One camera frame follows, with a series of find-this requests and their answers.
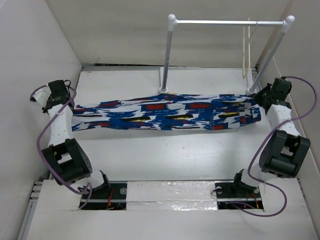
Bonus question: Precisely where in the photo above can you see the cream plastic clothes hanger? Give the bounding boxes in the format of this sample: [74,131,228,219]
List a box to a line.
[242,20,258,80]

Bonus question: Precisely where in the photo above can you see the blue patterned trousers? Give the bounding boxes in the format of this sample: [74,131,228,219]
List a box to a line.
[71,93,262,132]

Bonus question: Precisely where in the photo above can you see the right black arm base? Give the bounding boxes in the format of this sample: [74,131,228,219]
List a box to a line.
[210,170,264,210]

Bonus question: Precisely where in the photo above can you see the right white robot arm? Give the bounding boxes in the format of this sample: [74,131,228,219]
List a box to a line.
[231,76,311,197]

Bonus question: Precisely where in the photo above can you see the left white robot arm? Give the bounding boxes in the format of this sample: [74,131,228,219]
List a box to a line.
[40,79,112,199]

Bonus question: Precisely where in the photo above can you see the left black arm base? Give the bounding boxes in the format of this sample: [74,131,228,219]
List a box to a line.
[79,171,128,211]

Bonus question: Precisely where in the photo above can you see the white clothes rack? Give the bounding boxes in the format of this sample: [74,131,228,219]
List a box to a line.
[158,13,296,96]

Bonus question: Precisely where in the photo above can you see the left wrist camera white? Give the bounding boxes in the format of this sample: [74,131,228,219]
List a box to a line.
[29,84,51,105]

